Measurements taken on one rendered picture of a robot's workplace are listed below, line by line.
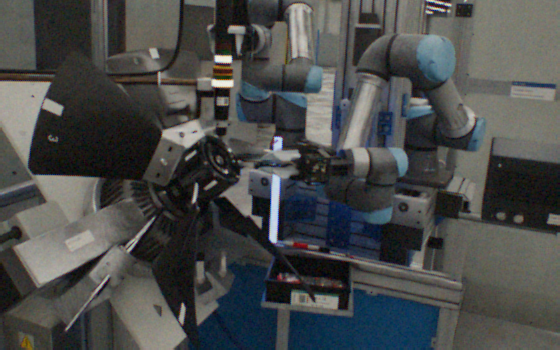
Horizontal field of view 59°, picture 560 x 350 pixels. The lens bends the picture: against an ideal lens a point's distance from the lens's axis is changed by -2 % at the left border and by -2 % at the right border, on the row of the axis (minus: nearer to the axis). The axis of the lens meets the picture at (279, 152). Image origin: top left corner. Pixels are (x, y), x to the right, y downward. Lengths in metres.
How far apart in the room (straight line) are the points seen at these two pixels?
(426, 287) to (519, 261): 1.57
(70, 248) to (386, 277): 0.89
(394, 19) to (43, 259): 1.46
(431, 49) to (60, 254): 0.95
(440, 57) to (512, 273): 1.87
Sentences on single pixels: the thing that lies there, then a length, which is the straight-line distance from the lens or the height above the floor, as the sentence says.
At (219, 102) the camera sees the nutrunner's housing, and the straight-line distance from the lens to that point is 1.11.
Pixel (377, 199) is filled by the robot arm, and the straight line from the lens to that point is 1.29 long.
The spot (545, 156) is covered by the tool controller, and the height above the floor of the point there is 1.23.
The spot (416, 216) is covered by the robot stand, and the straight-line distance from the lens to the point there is 1.66.
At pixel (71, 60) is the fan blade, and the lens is 0.94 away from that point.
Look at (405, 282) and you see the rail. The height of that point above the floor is 0.83.
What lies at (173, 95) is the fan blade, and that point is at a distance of 1.16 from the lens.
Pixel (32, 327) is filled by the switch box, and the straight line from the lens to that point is 1.28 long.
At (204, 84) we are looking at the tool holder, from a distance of 1.10.
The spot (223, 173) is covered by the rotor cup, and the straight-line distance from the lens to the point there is 1.02.
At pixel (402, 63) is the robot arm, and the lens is 1.36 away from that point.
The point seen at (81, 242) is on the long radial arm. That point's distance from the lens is 0.94.
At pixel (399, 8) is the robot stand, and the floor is 1.59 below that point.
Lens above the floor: 1.48
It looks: 13 degrees down
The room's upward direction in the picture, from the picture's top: 3 degrees clockwise
